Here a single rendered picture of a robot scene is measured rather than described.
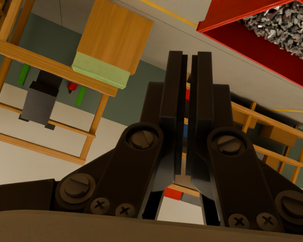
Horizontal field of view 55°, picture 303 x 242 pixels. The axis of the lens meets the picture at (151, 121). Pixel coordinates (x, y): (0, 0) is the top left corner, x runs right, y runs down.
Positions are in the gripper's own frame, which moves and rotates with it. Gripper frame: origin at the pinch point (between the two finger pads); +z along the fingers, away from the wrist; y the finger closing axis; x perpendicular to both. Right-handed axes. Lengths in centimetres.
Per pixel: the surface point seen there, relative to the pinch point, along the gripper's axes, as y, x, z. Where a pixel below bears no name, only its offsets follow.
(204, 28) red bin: 2.1, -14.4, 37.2
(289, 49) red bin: 17.5, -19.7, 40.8
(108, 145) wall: -139, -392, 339
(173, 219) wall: -14, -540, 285
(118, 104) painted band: -125, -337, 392
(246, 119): 113, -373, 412
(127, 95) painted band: -110, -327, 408
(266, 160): 162, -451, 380
